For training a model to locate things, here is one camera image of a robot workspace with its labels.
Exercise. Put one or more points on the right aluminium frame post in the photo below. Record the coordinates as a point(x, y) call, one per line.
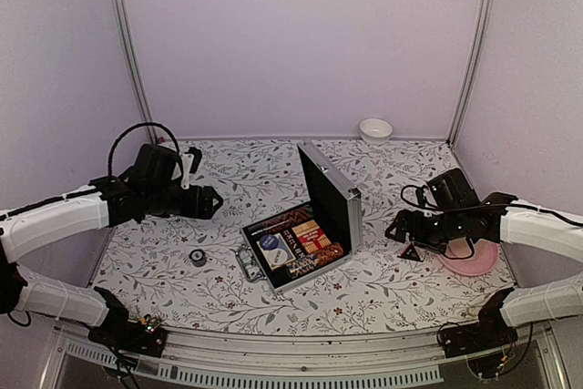
point(472, 65)

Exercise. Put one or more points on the black tape roll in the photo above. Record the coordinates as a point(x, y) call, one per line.
point(198, 257)

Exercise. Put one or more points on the aluminium poker case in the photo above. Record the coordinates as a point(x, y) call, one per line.
point(296, 245)

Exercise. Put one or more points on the pink plate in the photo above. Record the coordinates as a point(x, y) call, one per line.
point(470, 261)

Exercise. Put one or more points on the black red triangle piece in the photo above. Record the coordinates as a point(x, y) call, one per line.
point(410, 253)

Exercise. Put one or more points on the left aluminium frame post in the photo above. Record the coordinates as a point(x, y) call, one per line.
point(131, 60)

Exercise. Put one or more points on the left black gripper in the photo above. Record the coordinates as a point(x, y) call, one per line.
point(203, 210)

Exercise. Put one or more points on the red card deck box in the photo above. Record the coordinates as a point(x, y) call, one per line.
point(311, 236)

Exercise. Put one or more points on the floral table mat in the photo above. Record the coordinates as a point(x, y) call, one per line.
point(146, 265)

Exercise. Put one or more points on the blue poker chip stack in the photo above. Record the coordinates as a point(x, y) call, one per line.
point(302, 266)

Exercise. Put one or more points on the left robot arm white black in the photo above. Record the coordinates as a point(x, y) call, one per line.
point(157, 184)

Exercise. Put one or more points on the white bowl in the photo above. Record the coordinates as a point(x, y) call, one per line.
point(375, 131)

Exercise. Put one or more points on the blue card deck box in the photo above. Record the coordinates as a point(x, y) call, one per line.
point(275, 250)

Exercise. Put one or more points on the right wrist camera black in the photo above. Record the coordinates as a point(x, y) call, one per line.
point(421, 202)

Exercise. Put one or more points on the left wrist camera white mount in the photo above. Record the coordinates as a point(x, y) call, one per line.
point(190, 161)

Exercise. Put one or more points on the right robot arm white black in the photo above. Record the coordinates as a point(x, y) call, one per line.
point(448, 209)

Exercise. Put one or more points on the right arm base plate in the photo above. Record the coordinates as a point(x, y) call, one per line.
point(489, 332)

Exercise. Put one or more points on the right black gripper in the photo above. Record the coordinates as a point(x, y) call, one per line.
point(416, 235)

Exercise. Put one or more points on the aluminium frame post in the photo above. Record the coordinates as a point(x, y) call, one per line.
point(131, 60)
point(472, 65)

